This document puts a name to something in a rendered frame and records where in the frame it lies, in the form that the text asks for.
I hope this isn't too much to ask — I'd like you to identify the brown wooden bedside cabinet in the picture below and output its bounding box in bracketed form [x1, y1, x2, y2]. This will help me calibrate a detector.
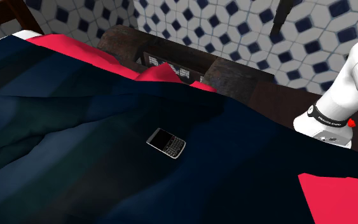
[97, 24, 275, 104]

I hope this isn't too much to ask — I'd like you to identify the dark brown robot stand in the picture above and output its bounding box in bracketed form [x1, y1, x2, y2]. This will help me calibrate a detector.
[248, 80, 358, 153]

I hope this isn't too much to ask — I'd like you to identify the black and silver keypad phone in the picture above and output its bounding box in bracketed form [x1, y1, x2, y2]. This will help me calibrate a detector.
[146, 127, 187, 160]

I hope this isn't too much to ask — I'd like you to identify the bed with blue and red bedding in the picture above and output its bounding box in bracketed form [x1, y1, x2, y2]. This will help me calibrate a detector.
[0, 0, 358, 224]

